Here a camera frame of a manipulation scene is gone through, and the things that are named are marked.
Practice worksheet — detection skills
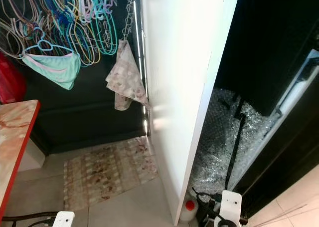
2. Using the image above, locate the black fridge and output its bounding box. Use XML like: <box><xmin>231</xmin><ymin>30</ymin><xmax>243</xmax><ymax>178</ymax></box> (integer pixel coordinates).
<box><xmin>184</xmin><ymin>0</ymin><xmax>319</xmax><ymax>220</ymax></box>

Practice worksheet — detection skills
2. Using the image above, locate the red bag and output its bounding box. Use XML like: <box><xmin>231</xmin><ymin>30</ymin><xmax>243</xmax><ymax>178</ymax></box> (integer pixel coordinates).
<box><xmin>0</xmin><ymin>52</ymin><xmax>26</xmax><ymax>105</ymax></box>

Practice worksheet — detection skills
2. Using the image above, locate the marble table with red edge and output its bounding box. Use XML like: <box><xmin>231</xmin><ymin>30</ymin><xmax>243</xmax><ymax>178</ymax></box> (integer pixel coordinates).
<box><xmin>0</xmin><ymin>99</ymin><xmax>41</xmax><ymax>219</ymax></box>

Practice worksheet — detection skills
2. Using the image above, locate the small white box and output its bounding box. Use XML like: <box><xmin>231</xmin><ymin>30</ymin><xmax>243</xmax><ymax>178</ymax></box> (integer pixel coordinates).
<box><xmin>17</xmin><ymin>139</ymin><xmax>46</xmax><ymax>172</ymax></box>

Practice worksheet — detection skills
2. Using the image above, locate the mint green garment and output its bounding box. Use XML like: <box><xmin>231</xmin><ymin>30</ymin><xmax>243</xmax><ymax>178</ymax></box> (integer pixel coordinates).
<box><xmin>22</xmin><ymin>51</ymin><xmax>81</xmax><ymax>90</ymax></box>

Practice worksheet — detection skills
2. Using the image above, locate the blue plastic hanger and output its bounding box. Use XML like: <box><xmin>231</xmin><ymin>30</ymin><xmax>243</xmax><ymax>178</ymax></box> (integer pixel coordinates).
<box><xmin>24</xmin><ymin>33</ymin><xmax>75</xmax><ymax>57</ymax></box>

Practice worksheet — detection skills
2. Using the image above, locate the black low cabinet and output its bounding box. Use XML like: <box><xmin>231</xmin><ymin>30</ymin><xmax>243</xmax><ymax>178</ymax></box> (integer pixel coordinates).
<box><xmin>25</xmin><ymin>62</ymin><xmax>148</xmax><ymax>155</ymax></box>

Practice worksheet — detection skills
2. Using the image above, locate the floral floor rug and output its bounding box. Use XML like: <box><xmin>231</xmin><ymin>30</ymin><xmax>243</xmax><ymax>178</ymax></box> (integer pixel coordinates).
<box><xmin>62</xmin><ymin>136</ymin><xmax>159</xmax><ymax>212</ymax></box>

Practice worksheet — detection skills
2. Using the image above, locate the floral hanging cloth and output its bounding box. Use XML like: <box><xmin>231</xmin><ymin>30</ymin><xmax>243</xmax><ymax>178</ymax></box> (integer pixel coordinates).
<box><xmin>106</xmin><ymin>39</ymin><xmax>149</xmax><ymax>111</ymax></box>

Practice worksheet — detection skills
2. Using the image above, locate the teal plastic hanger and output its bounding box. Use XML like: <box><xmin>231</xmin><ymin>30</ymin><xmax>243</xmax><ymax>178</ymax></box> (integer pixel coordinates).
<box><xmin>80</xmin><ymin>0</ymin><xmax>119</xmax><ymax>55</ymax></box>

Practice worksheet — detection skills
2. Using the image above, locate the white cabinet panel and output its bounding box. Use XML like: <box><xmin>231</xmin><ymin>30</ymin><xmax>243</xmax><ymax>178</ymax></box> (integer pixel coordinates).
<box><xmin>140</xmin><ymin>0</ymin><xmax>242</xmax><ymax>226</ymax></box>

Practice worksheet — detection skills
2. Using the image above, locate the white bottle red cap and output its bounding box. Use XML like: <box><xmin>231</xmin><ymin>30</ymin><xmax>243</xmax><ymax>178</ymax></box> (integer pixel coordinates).
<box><xmin>181</xmin><ymin>200</ymin><xmax>198</xmax><ymax>223</ymax></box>

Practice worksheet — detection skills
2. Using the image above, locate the bubble wrap sheet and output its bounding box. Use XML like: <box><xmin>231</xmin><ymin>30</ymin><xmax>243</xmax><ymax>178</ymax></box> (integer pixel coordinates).
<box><xmin>187</xmin><ymin>87</ymin><xmax>287</xmax><ymax>195</ymax></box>

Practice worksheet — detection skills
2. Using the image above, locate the beige wire hanger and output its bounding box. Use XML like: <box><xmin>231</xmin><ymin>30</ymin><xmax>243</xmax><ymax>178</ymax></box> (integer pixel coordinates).
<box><xmin>0</xmin><ymin>0</ymin><xmax>40</xmax><ymax>59</ymax></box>

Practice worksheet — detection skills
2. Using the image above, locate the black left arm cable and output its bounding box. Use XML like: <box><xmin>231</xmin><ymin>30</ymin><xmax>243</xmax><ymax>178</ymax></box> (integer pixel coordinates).
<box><xmin>2</xmin><ymin>212</ymin><xmax>58</xmax><ymax>223</ymax></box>

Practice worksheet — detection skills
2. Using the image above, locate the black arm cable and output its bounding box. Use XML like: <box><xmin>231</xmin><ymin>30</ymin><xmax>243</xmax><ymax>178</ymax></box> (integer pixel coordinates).
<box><xmin>2</xmin><ymin>212</ymin><xmax>58</xmax><ymax>223</ymax></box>
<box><xmin>192</xmin><ymin>187</ymin><xmax>225</xmax><ymax>226</ymax></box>

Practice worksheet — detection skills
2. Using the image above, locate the metal clip chain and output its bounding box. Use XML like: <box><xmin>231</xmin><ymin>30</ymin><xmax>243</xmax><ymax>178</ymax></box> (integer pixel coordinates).
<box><xmin>122</xmin><ymin>0</ymin><xmax>138</xmax><ymax>40</ymax></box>

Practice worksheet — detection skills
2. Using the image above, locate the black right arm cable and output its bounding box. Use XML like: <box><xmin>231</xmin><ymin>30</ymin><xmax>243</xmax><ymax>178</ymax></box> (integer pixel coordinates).
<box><xmin>192</xmin><ymin>187</ymin><xmax>225</xmax><ymax>226</ymax></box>

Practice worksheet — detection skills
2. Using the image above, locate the black strap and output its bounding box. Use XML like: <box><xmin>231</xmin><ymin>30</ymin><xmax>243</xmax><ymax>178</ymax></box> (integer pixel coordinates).
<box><xmin>224</xmin><ymin>100</ymin><xmax>248</xmax><ymax>190</ymax></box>

